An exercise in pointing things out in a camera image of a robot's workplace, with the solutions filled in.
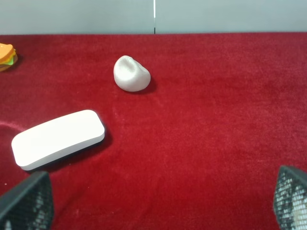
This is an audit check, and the toy sandwich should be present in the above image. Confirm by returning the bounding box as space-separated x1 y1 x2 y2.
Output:
0 43 18 72

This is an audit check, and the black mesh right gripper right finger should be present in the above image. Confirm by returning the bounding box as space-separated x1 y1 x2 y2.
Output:
273 165 307 230

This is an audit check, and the white flat rounded case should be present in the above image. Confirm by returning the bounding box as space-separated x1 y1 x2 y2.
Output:
11 110 105 171

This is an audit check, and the white dented round object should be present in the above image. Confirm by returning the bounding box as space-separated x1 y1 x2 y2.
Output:
113 55 151 92

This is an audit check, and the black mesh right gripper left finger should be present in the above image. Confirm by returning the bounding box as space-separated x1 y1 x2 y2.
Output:
0 171 54 230

